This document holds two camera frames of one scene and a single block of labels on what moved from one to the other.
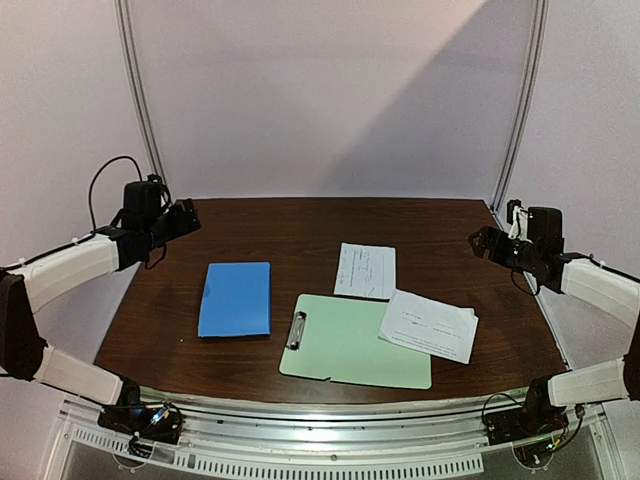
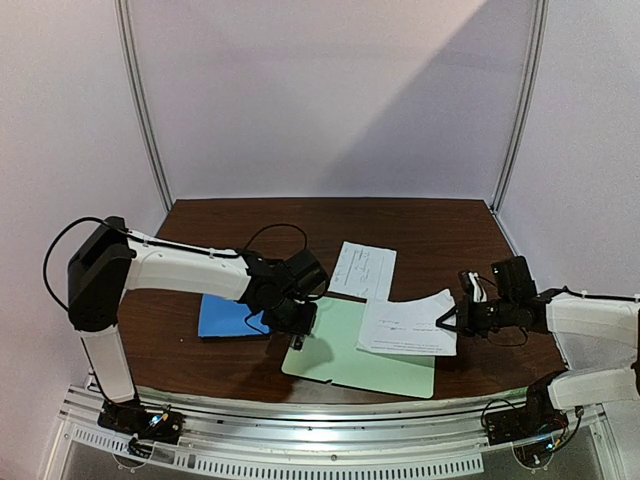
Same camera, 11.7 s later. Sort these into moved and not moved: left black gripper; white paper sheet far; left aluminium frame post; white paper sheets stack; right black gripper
Moved: right black gripper; left black gripper; white paper sheets stack
Not moved: white paper sheet far; left aluminium frame post
